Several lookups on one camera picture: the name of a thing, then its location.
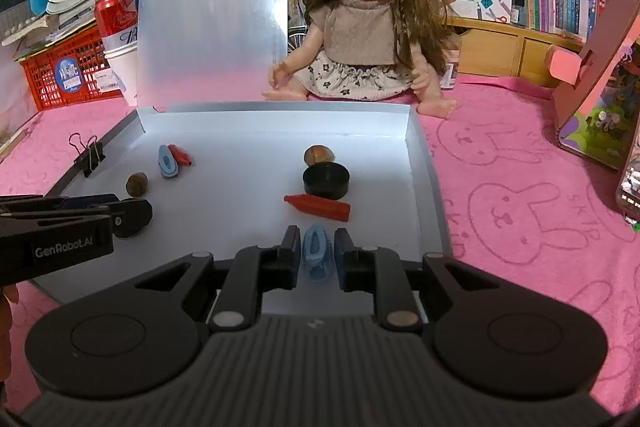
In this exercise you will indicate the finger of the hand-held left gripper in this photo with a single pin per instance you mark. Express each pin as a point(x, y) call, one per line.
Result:
point(132, 217)
point(85, 201)

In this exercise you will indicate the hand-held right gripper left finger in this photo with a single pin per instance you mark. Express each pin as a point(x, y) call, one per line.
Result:
point(291, 253)

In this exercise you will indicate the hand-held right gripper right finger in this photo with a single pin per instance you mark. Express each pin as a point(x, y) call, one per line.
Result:
point(345, 257)

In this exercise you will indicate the blue plastic clip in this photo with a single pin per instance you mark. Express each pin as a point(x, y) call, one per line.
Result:
point(317, 252)
point(166, 162)

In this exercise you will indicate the brown walnut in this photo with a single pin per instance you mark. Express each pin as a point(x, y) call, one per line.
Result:
point(136, 184)
point(317, 154)

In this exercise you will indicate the small red pointed piece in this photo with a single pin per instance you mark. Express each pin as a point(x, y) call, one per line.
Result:
point(320, 207)

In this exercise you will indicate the black round lid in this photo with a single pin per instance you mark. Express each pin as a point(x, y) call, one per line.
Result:
point(325, 182)

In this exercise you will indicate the short red crayon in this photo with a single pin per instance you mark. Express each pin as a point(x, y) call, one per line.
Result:
point(182, 157)

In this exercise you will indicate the grey cardboard box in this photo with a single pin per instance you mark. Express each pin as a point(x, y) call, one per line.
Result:
point(240, 147)

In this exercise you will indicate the person's left hand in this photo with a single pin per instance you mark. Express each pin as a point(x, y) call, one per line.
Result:
point(6, 317)

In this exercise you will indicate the black binder clip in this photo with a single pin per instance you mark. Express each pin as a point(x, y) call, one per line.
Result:
point(92, 154)

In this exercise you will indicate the red plastic crate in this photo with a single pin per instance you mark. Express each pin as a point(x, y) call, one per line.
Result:
point(50, 77)

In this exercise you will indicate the white paper cup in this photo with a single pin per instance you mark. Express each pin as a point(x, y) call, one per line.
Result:
point(122, 72)

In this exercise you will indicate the pink bunny print towel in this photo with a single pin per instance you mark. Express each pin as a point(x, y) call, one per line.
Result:
point(500, 207)

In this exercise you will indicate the red drink can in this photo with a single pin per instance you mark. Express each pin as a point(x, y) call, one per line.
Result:
point(115, 17)

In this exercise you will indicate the small white bottle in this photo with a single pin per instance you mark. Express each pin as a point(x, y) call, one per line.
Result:
point(450, 74)

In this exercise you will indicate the brown-haired baby doll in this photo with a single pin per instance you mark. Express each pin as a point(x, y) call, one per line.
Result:
point(357, 32)

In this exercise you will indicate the pink cardboard toy box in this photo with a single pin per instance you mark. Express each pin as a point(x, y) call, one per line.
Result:
point(595, 82)

